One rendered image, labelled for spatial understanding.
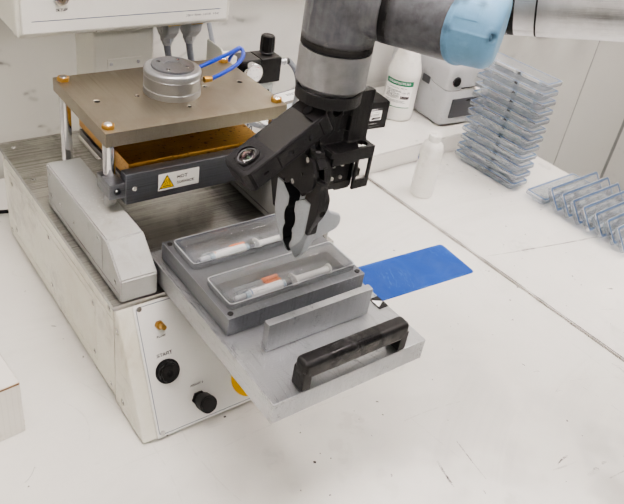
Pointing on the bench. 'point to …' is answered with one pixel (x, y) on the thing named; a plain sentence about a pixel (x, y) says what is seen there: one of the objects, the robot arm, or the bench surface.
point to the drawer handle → (349, 350)
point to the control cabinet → (113, 28)
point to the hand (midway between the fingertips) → (288, 245)
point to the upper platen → (171, 146)
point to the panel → (183, 386)
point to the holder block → (274, 306)
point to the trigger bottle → (402, 84)
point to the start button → (168, 371)
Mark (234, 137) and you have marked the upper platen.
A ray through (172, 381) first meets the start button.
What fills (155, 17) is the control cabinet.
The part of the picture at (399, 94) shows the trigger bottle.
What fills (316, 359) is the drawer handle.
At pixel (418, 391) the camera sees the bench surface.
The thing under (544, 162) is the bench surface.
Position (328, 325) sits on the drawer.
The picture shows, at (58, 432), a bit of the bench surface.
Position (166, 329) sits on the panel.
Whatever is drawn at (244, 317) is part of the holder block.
